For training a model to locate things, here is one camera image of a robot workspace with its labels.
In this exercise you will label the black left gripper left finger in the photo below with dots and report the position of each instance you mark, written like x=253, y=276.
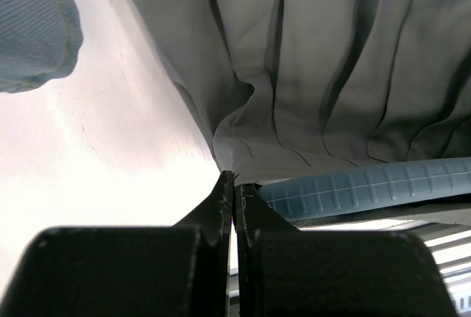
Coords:
x=182, y=270

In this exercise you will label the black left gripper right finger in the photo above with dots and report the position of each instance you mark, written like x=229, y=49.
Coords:
x=284, y=271

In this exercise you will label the blue plastic hanger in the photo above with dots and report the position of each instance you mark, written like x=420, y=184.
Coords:
x=368, y=188

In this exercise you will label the grey pleated skirt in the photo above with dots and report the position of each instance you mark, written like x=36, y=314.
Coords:
x=283, y=89

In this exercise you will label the light blue denim garment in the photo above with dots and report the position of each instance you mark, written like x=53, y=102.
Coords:
x=40, y=41

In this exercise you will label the aluminium mounting rail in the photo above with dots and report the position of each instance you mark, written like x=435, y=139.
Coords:
x=448, y=243

